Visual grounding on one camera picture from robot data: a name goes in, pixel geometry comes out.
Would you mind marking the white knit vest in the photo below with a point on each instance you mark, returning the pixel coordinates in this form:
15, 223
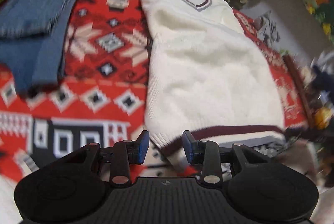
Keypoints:
208, 70

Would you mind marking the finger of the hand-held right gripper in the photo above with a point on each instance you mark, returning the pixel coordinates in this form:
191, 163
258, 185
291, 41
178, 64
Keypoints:
302, 135

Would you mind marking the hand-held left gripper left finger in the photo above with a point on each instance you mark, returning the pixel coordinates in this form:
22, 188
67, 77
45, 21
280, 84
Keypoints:
142, 147

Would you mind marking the blue jeans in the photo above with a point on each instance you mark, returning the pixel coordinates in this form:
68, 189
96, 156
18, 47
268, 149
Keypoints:
31, 30

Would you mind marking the dark blue fuzzy cloth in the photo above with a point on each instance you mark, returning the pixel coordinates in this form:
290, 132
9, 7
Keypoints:
321, 75

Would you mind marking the brown wooden nightstand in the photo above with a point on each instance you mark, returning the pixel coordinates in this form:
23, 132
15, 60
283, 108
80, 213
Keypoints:
297, 83

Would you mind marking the grey hoodie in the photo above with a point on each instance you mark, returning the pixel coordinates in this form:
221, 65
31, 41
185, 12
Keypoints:
268, 28

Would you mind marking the red patterned blanket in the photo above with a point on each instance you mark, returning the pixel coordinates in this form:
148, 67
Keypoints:
104, 62

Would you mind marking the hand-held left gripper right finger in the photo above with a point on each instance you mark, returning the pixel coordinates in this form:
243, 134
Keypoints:
189, 147

